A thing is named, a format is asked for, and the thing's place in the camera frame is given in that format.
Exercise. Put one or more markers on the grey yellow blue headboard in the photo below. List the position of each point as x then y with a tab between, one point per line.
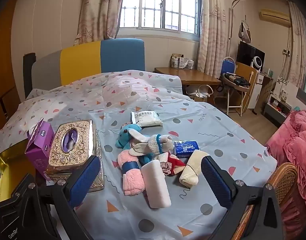
80	62

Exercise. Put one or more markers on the wooden desk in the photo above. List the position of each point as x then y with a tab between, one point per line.
190	76

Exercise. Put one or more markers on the pink ruffled bedding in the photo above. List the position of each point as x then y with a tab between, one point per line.
293	142

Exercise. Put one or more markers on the beige starfish print curtain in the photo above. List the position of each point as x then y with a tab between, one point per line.
100	7

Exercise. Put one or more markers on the black television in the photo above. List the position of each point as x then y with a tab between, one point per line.
248	51

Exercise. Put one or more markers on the wicker chair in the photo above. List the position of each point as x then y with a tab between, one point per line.
285	177

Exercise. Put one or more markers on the barred window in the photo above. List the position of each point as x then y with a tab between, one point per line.
163	5

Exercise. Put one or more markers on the white wet wipes packet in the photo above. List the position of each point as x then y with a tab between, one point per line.
146	118

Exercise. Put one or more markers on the blue plush toy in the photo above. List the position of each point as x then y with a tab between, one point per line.
126	136

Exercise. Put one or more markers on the red sock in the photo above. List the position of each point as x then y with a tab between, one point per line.
176	165

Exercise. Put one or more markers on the white fan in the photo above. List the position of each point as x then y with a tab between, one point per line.
256	63

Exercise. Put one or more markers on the cream air conditioner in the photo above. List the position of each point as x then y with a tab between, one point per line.
274	17

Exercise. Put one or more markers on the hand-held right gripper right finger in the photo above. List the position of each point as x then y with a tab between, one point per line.
216	182

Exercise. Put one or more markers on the low grey shelf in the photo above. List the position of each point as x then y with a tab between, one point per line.
276	110

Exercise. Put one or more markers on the blue chair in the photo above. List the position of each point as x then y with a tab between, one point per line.
228	65

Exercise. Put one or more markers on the metal coat stand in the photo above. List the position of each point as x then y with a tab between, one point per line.
231	25

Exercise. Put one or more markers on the white towel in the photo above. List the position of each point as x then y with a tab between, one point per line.
156	185

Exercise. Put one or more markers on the purple carton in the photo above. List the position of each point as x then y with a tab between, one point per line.
38	152

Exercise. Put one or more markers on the gold tin box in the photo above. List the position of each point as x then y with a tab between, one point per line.
10	165

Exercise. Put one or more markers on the beige side curtain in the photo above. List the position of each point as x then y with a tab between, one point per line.
298	42

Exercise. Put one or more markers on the pink towel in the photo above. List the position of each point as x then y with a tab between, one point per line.
133	182

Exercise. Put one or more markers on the grey sock with blue stripe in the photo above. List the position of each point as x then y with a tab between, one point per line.
158	146

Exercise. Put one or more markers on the white tote bag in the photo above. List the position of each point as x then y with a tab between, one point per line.
199	91

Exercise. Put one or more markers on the ornate gold tissue box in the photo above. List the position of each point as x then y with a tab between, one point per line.
73	145

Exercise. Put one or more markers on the white board with decals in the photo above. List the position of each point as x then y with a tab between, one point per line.
286	88

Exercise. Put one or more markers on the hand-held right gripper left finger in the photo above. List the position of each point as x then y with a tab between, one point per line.
84	181

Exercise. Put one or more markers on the wooden board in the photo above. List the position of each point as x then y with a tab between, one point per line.
246	73

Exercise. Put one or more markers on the small boxes on desk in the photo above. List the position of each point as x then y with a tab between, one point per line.
181	61

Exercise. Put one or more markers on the cream gloves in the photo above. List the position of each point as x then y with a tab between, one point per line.
140	145

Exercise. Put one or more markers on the white folding stand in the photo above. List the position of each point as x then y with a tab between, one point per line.
236	97

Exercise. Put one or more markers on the white small cabinet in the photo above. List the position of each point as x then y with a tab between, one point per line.
255	90

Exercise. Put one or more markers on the blue tissue packet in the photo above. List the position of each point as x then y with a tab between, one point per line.
186	148

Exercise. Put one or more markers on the wooden wardrobe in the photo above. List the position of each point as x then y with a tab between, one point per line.
3	67

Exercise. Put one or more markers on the hanging beige bags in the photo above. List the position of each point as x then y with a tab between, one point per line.
245	33

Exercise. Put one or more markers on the cream towel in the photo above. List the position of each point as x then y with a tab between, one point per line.
193	167

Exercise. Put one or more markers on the printed plastic bed cover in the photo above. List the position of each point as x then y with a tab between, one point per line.
193	120

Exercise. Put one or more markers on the black hair dryer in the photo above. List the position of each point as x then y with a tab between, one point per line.
236	78

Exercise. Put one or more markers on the dusty pink scrunchie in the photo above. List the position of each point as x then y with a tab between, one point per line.
166	168

